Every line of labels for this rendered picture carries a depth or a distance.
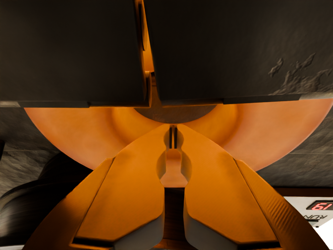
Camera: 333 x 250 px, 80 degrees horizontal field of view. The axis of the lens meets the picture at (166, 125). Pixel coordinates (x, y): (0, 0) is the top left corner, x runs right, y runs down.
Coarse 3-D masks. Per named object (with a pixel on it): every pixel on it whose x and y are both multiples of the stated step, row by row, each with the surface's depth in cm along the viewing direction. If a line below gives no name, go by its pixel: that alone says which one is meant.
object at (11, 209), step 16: (32, 192) 26; (48, 192) 24; (64, 192) 24; (16, 208) 25; (32, 208) 24; (48, 208) 23; (176, 208) 24; (0, 224) 25; (16, 224) 23; (32, 224) 22; (176, 224) 22; (0, 240) 21; (16, 240) 20; (176, 240) 20
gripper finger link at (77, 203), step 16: (112, 160) 9; (96, 176) 8; (80, 192) 8; (96, 192) 8; (64, 208) 7; (80, 208) 7; (48, 224) 7; (64, 224) 7; (80, 224) 7; (32, 240) 6; (48, 240) 6; (64, 240) 6
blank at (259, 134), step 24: (48, 120) 10; (72, 120) 10; (96, 120) 10; (120, 120) 12; (144, 120) 14; (216, 120) 13; (240, 120) 10; (264, 120) 10; (288, 120) 10; (312, 120) 10; (72, 144) 12; (96, 144) 12; (120, 144) 12; (240, 144) 12; (264, 144) 12; (288, 144) 12; (168, 168) 14
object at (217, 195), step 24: (192, 144) 10; (216, 144) 10; (192, 168) 9; (216, 168) 9; (192, 192) 8; (216, 192) 8; (240, 192) 8; (192, 216) 7; (216, 216) 7; (240, 216) 7; (264, 216) 7; (192, 240) 7; (216, 240) 7; (240, 240) 6; (264, 240) 6
